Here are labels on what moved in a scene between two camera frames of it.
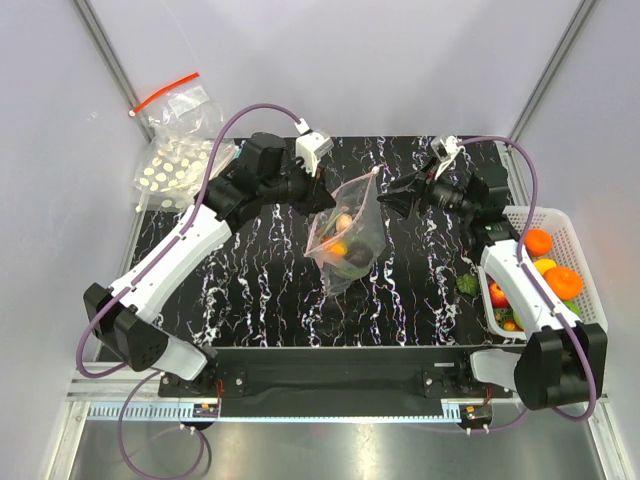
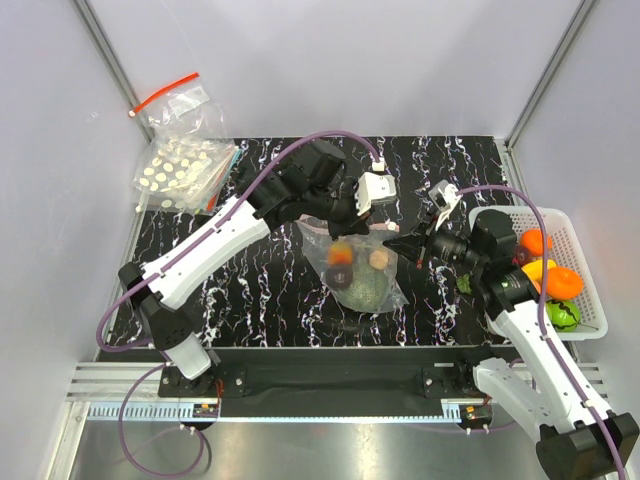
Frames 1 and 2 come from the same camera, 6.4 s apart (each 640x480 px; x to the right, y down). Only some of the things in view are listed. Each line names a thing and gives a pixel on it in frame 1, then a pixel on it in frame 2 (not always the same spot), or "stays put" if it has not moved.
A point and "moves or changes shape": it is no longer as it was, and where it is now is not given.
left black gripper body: x=298 y=188 to x=341 y=212
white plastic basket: x=567 y=253 stays put
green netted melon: x=347 y=270 to x=369 y=286
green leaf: x=467 y=283 stays put
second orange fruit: x=538 y=242 stays put
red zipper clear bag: x=184 y=107 stays put
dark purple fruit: x=359 y=254 to x=339 y=277
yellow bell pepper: x=543 y=264 stays put
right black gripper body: x=440 y=194 to x=442 y=244
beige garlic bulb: x=343 y=222 moves or changes shape
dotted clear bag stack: x=172 y=171 stays put
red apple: x=337 y=248 stays put
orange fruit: x=564 y=283 stays put
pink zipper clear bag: x=348 y=237 moves or changes shape
